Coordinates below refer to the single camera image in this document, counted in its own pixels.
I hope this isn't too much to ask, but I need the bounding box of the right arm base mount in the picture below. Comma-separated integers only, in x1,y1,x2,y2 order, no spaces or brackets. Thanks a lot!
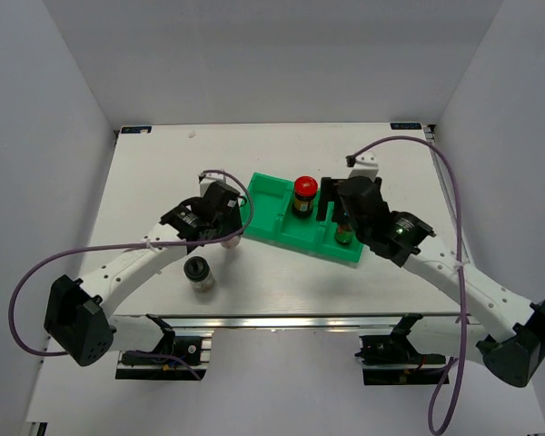
354,313,449,386

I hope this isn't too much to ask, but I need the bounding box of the green three-compartment tray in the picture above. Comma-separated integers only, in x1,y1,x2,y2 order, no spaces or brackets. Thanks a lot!
241,173,362,263

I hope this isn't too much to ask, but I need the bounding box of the blue corner label right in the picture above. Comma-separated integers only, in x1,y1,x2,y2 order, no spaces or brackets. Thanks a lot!
390,122,422,131

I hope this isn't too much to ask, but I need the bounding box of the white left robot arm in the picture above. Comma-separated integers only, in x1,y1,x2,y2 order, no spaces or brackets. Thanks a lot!
45,181,242,367

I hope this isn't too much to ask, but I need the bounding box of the blue corner label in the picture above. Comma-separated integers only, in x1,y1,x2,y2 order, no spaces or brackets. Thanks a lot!
390,122,422,131
120,125,152,134

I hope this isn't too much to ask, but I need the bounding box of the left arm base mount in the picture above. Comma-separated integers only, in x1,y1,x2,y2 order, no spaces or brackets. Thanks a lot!
109,314,213,381

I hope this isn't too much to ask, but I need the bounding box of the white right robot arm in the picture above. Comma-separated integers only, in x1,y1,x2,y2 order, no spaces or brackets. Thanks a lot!
317,176,545,388

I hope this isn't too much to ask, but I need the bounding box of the red-lid sauce jar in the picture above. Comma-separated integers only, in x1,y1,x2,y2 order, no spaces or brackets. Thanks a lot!
292,175,318,218

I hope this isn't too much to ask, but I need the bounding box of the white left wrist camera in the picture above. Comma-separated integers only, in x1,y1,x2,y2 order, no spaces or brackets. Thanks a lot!
198,172,227,196

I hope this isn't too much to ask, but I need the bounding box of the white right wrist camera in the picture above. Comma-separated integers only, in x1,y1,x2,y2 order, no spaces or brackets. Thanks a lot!
346,151,379,181

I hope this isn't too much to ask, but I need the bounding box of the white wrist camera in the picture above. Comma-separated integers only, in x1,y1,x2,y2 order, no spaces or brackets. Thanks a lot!
198,172,227,196
346,151,379,181

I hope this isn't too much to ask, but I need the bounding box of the black-lid pepper jar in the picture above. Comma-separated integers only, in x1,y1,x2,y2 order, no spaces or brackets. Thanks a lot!
183,256,215,292

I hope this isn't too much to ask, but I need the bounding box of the blue corner label left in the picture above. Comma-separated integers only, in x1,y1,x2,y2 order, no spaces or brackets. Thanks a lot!
120,125,152,134

